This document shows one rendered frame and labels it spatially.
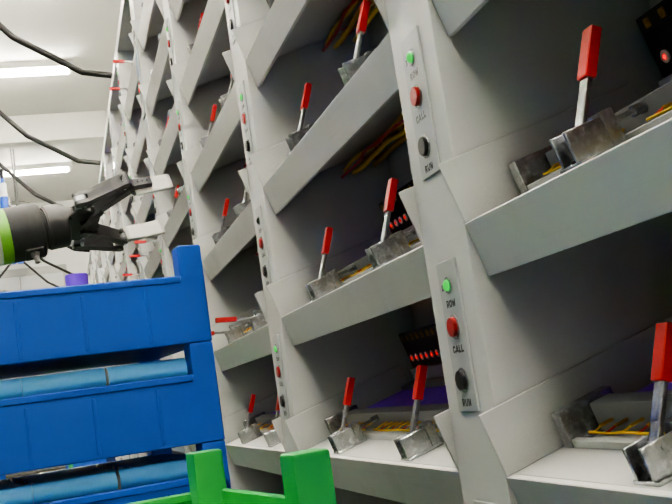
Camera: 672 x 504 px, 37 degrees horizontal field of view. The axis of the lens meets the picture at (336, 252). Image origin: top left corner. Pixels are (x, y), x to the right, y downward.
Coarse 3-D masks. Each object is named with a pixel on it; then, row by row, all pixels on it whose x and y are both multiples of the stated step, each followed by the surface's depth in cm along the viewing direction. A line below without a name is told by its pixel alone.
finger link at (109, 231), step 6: (102, 228) 175; (108, 228) 176; (114, 228) 178; (120, 228) 180; (84, 234) 170; (90, 234) 171; (96, 234) 172; (102, 234) 173; (108, 234) 175; (114, 234) 176; (108, 240) 176; (114, 240) 176; (120, 240) 177; (126, 240) 178
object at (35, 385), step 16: (96, 368) 79; (112, 368) 79; (128, 368) 79; (144, 368) 80; (160, 368) 80; (176, 368) 80; (0, 384) 75; (16, 384) 76; (32, 384) 76; (48, 384) 76; (64, 384) 77; (80, 384) 77; (96, 384) 78; (112, 384) 78
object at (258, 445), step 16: (272, 400) 212; (240, 416) 210; (256, 416) 209; (272, 416) 193; (224, 432) 208; (240, 432) 191; (256, 432) 191; (272, 432) 165; (240, 448) 190; (256, 448) 174; (272, 448) 162; (240, 464) 199; (256, 464) 181; (272, 464) 165
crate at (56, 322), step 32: (192, 256) 82; (64, 288) 77; (96, 288) 78; (128, 288) 79; (160, 288) 80; (192, 288) 81; (0, 320) 75; (32, 320) 76; (64, 320) 77; (96, 320) 78; (128, 320) 79; (160, 320) 80; (192, 320) 81; (0, 352) 75; (32, 352) 76; (64, 352) 77; (96, 352) 78; (128, 352) 81; (160, 352) 88
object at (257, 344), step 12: (264, 300) 153; (252, 312) 214; (264, 312) 153; (228, 324) 212; (216, 336) 211; (252, 336) 167; (264, 336) 159; (216, 348) 211; (228, 348) 192; (240, 348) 181; (252, 348) 171; (264, 348) 162; (228, 360) 198; (240, 360) 186; (252, 360) 176
